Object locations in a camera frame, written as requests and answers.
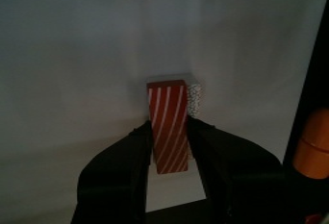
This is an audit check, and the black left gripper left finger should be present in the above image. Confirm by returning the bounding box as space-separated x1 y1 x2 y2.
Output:
70 119 154 224

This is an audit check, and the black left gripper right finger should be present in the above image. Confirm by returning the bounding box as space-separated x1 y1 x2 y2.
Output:
185 115 297 224

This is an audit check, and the red striped salmon block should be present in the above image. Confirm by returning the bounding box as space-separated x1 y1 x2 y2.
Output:
146 79 190 175

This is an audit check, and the white speckled rice block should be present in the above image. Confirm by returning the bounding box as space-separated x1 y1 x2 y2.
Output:
148 72 204 118

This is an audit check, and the orange toy cylinder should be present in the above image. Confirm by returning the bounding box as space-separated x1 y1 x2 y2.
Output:
292 107 329 180

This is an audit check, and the red toy piece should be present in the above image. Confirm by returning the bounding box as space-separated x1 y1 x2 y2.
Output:
305 213 327 224

